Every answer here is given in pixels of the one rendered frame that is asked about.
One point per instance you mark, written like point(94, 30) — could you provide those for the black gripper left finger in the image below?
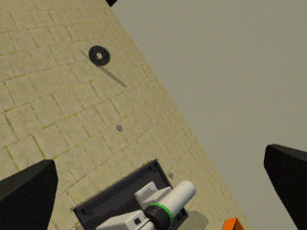
point(27, 198)

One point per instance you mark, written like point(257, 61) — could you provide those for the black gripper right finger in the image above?
point(287, 169)

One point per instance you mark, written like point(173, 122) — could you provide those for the orange rectangular tray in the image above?
point(233, 224)

